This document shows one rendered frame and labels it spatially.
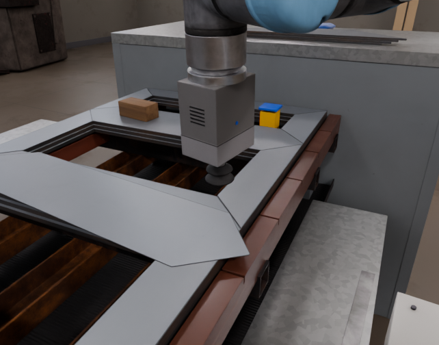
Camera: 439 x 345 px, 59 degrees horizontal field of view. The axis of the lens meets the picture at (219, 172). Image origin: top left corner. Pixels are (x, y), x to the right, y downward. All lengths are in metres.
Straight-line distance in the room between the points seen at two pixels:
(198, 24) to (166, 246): 0.36
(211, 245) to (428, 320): 0.35
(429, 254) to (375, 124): 1.03
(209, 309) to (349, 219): 0.59
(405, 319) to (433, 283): 1.41
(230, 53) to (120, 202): 0.43
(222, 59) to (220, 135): 0.09
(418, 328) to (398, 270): 1.00
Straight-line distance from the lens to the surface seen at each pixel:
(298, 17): 0.36
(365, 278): 0.90
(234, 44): 0.47
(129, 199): 0.80
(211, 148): 0.49
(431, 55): 1.36
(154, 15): 10.20
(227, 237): 0.67
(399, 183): 1.49
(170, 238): 0.67
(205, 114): 0.48
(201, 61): 0.47
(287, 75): 1.42
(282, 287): 0.83
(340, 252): 0.95
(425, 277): 2.11
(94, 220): 0.75
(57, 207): 0.82
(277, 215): 0.78
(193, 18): 0.47
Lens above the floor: 1.24
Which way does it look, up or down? 26 degrees down
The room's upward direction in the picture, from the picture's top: straight up
